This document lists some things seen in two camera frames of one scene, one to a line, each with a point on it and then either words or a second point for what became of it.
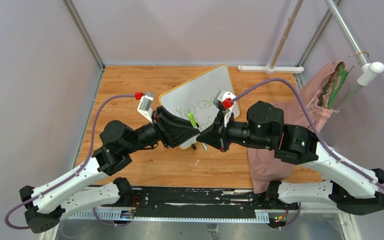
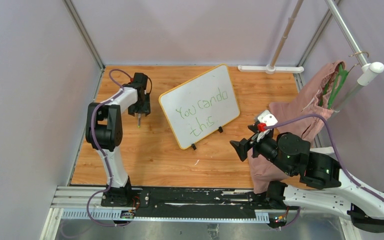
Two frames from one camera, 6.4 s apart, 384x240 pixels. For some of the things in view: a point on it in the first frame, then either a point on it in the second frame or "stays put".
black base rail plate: x=189 y=201 stays put
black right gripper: x=217 y=136 to x=241 y=146
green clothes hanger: x=340 y=78 stays put
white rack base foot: x=269 y=69 stays put
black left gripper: x=177 y=135 to x=144 y=109
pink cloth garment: x=265 y=166 stays put
